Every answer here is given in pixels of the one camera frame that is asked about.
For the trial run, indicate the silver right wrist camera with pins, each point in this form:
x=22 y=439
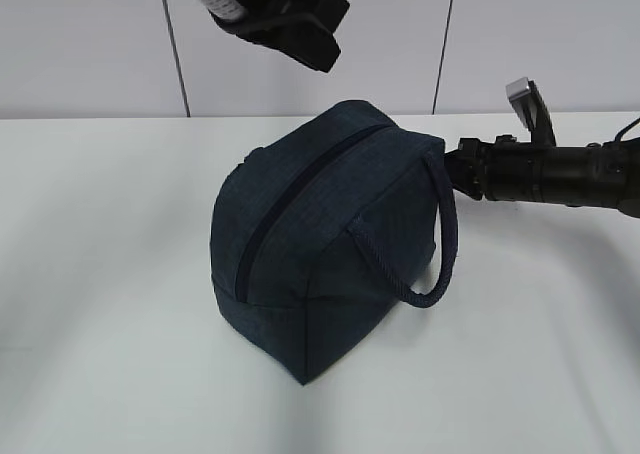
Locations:
x=528 y=104

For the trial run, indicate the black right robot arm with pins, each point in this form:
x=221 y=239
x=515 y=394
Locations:
x=597 y=175

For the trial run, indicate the dark blue lunch bag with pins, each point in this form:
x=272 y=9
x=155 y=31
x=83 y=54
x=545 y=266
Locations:
x=315 y=237

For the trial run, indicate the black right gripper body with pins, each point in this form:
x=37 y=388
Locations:
x=505 y=170

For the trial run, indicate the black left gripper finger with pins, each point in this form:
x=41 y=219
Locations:
x=312 y=44

